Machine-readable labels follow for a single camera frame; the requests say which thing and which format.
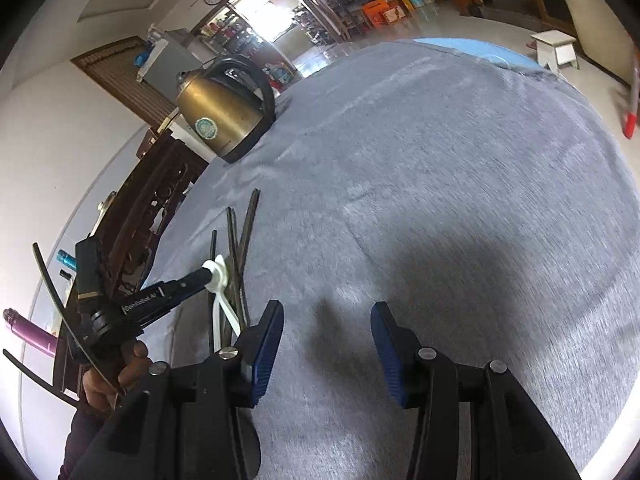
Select wooden slat wall panel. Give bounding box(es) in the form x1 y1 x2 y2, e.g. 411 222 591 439
70 35 176 131

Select grey refrigerator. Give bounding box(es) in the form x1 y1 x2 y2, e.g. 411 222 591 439
137 30 211 111

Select white plastic spoon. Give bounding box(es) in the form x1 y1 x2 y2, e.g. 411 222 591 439
220 290 246 336
202 255 228 353

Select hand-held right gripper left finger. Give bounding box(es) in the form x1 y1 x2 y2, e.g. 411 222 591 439
70 300 286 480

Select gold electric kettle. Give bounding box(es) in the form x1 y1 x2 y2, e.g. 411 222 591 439
175 55 277 164

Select grey tablecloth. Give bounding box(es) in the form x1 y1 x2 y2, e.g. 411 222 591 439
120 40 640 480

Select person's left forearm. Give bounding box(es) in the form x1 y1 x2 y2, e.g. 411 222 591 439
62 405 121 480

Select red child chair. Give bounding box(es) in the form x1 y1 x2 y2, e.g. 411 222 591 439
617 50 640 140

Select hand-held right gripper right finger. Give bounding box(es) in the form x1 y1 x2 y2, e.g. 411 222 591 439
370 301 583 480

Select carved wooden sideboard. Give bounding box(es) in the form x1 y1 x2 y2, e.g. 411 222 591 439
52 127 211 401

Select light blue underlay cloth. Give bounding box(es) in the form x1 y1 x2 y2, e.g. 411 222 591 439
415 36 551 73

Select dark chopstick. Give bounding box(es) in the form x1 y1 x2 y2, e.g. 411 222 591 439
235 187 262 291
226 206 251 331
207 230 218 356

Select purple bottle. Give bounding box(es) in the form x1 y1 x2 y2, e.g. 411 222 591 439
2 307 58 358

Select black cable tie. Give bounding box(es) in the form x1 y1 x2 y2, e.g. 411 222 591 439
1 349 78 408
31 242 123 403

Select person's left hand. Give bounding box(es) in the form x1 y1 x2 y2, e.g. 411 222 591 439
82 340 153 411

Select orange boxes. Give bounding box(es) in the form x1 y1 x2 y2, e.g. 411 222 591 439
362 0 408 28

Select white step stool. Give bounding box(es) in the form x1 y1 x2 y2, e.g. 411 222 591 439
530 30 581 71

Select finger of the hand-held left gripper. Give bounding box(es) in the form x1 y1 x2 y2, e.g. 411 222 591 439
120 266 213 326

